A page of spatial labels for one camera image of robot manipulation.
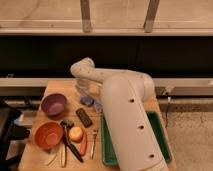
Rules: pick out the black equipment at left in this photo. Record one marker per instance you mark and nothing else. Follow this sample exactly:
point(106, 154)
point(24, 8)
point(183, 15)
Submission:
point(9, 131)

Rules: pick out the orange carrot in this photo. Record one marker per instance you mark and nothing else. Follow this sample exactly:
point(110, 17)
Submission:
point(83, 146)

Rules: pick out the black rectangular block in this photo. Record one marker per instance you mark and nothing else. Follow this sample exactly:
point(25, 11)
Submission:
point(83, 116)

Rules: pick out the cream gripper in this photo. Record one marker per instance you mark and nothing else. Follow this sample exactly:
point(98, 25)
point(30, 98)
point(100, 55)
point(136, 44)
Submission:
point(88, 90)

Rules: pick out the wooden handled knife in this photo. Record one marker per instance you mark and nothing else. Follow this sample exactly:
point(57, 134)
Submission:
point(62, 155)

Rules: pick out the red yellow apple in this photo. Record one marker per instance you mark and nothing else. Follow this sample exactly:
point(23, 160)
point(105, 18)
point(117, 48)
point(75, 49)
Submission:
point(76, 134)

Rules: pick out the green plastic tray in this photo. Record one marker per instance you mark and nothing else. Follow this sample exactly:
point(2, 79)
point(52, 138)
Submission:
point(108, 154)

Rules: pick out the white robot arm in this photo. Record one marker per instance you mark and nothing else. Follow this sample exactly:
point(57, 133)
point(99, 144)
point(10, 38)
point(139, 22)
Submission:
point(122, 95)

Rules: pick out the purple bowl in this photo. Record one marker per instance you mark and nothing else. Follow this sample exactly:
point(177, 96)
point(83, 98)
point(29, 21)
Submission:
point(54, 104)

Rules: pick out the right vertical metal post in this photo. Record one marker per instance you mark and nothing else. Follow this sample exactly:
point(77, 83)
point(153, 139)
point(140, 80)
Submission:
point(150, 16)

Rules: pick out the grey metal rail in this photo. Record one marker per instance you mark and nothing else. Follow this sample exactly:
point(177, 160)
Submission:
point(176, 86)

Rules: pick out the vertical metal post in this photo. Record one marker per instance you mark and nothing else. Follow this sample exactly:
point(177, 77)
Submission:
point(150, 16)
point(85, 15)

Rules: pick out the orange bowl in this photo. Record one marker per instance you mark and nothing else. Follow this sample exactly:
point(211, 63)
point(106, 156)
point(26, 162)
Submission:
point(48, 135)

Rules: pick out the left vertical metal post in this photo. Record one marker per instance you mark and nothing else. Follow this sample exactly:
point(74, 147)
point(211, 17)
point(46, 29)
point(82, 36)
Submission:
point(85, 15)

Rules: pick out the silver fork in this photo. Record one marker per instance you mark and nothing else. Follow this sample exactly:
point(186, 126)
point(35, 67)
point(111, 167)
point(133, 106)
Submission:
point(94, 133)

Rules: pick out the blue sponge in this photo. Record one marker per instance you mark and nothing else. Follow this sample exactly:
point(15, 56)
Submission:
point(87, 101)

